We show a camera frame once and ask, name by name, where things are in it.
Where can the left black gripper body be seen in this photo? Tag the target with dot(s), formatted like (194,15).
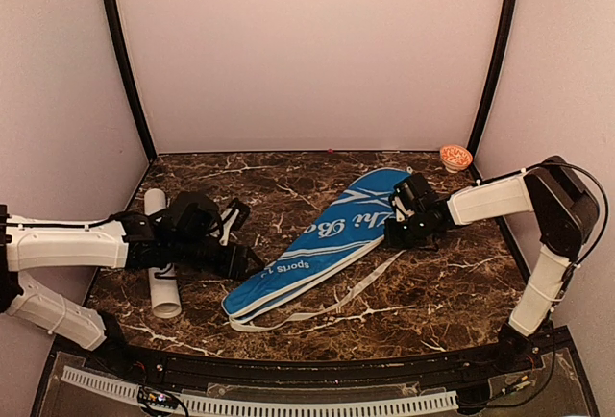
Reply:
(233,268)

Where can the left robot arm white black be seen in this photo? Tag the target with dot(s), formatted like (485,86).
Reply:
(189,230)

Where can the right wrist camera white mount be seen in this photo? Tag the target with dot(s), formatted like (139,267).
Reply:
(401,203)

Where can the black front table rail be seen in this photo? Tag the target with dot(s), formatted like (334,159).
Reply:
(458,369)

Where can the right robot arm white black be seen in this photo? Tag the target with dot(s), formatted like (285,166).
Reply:
(565,205)

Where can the orange patterned small bowl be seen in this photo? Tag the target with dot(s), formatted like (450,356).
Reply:
(455,158)

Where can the white slotted cable duct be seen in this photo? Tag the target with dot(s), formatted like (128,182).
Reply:
(230,400)

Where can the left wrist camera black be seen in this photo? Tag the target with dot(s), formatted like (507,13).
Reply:
(233,217)

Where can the white shuttlecock tube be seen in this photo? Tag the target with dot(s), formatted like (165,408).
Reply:
(164,291)

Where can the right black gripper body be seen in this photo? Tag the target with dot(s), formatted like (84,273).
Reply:
(408,236)

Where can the small circuit board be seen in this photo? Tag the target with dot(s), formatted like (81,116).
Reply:
(154,398)

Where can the blue racket bag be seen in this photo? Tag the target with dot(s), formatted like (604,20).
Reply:
(351,227)

